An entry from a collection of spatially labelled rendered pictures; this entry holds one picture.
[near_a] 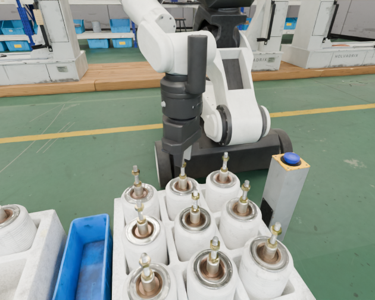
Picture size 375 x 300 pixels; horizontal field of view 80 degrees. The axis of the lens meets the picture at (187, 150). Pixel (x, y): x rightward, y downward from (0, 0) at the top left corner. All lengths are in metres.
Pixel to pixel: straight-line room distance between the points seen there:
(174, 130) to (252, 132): 0.35
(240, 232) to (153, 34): 0.45
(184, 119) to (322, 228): 0.68
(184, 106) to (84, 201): 0.69
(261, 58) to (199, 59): 2.25
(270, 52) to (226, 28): 1.81
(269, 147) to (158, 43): 0.70
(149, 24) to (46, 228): 0.55
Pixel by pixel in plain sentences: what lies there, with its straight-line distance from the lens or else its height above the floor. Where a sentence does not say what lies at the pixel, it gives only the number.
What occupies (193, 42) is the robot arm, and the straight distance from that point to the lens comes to 0.41.
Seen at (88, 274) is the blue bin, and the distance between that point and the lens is 0.80.
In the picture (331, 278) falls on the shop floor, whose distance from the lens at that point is 0.86.
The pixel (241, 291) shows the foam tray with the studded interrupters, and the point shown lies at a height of 0.18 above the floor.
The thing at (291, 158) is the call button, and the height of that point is 0.33.
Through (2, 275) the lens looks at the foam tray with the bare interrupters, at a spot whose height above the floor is 0.13.
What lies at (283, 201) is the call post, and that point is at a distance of 0.70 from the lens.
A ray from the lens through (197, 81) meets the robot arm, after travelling 0.42.
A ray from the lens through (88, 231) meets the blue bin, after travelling 0.82.
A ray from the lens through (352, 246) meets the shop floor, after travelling 0.97.
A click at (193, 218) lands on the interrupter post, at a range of 0.52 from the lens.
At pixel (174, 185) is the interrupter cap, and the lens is 0.62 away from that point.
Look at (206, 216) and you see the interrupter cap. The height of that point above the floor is 0.25.
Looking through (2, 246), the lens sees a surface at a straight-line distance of 0.69.
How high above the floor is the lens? 0.66
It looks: 33 degrees down
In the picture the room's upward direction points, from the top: straight up
